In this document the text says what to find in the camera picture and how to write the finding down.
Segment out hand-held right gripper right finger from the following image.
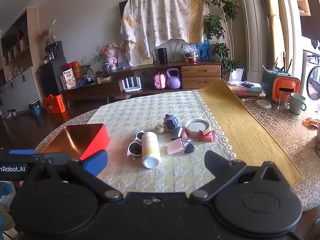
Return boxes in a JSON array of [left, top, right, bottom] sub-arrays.
[[190, 151, 292, 202]]

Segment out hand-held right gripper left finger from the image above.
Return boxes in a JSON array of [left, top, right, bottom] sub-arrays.
[[25, 149, 124, 202]]

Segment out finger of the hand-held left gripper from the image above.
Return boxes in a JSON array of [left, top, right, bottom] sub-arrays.
[[7, 149, 37, 156]]

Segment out red tin box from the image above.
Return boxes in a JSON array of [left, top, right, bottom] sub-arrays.
[[40, 123, 110, 160]]

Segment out red snack packet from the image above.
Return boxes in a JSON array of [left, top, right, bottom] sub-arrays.
[[195, 130, 216, 142]]

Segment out clear bottle with black cap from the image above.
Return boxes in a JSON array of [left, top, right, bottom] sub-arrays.
[[180, 141, 195, 155]]

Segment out white sunglasses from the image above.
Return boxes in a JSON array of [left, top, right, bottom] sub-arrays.
[[127, 130, 146, 158]]

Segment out pink ribbed case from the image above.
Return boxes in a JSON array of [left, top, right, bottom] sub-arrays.
[[167, 138, 182, 155]]

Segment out white and yellow bottle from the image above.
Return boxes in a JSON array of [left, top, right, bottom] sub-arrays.
[[141, 131, 162, 169]]

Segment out purple toy figure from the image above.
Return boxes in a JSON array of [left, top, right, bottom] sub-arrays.
[[163, 114, 181, 133]]

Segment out pair of shoes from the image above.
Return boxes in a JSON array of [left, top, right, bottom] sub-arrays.
[[1, 109, 17, 119]]

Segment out yellow table runner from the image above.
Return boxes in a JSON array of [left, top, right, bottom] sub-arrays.
[[197, 79, 304, 187]]

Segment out blue bin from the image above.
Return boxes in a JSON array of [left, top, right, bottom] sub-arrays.
[[28, 99, 43, 117]]

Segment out orange gift box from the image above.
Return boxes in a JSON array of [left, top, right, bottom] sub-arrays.
[[42, 94, 67, 114]]

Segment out white dish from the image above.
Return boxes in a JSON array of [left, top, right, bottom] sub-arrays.
[[255, 99, 272, 109]]

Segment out pile of books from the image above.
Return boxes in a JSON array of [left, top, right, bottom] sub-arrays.
[[227, 80, 265, 98]]

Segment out pale quilted mat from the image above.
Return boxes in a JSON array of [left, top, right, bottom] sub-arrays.
[[87, 90, 235, 193]]

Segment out black fridge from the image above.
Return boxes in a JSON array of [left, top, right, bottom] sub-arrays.
[[38, 57, 67, 97]]

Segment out white router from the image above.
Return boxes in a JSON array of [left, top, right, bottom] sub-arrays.
[[121, 77, 142, 92]]

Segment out printed food box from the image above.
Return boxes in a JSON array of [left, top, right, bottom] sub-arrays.
[[62, 69, 77, 90]]

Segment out drinking glass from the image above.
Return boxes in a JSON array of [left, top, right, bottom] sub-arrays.
[[277, 91, 290, 110]]

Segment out wooden TV cabinet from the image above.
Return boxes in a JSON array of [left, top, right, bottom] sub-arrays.
[[61, 60, 223, 109]]

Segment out purple kettlebell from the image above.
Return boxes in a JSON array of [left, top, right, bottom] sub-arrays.
[[166, 67, 181, 89]]

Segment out orange paper bag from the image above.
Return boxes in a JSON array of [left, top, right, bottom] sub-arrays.
[[72, 62, 82, 79]]

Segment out small leafy potted plant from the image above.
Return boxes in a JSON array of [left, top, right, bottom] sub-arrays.
[[80, 57, 94, 80]]

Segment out plant in patterned pot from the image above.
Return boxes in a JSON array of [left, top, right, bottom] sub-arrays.
[[92, 44, 111, 73]]

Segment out red paper bag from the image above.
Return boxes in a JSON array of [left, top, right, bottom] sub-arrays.
[[61, 61, 75, 72]]

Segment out pink toy suitcase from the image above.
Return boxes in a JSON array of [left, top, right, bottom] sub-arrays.
[[154, 72, 167, 90]]

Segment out green mug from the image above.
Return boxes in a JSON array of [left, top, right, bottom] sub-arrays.
[[289, 93, 307, 115]]

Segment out orange and green appliance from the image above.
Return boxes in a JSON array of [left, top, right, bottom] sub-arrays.
[[261, 70, 301, 103]]

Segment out orange wrapper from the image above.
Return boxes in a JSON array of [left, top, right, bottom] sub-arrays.
[[302, 117, 320, 128]]

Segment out pastel picture card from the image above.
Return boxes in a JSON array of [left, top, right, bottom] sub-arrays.
[[117, 52, 127, 68]]

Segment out pink doll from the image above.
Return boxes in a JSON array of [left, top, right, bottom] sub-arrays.
[[105, 44, 120, 70]]

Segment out black coffee machine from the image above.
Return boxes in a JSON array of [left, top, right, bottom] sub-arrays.
[[45, 41, 64, 61]]

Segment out blue box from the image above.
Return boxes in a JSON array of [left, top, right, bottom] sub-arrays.
[[196, 41, 210, 60]]

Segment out clear bag of fruit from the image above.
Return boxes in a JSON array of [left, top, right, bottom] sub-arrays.
[[182, 43, 199, 63]]

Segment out flower vase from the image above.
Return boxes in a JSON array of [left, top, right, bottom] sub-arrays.
[[39, 19, 57, 46]]

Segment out beige fan-shaped ornament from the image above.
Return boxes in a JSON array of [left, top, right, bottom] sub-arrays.
[[165, 39, 187, 62]]

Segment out black speaker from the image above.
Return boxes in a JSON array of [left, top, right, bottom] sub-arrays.
[[157, 47, 168, 64]]

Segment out washing machine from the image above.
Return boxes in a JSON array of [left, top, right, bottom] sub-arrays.
[[300, 50, 320, 110]]

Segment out white standing air conditioner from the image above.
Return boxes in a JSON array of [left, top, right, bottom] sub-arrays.
[[237, 0, 268, 83]]

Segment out yellow curtain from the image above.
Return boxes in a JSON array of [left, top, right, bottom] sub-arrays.
[[264, 0, 286, 68]]

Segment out floral draped sheet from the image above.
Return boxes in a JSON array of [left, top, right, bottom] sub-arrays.
[[120, 0, 210, 60]]

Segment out black television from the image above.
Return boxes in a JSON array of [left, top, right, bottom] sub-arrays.
[[118, 0, 130, 22]]

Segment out potted tree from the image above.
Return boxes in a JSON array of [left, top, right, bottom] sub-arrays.
[[204, 0, 245, 81]]

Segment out wooden wall cabinet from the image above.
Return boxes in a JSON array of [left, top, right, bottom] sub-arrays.
[[0, 7, 40, 113]]

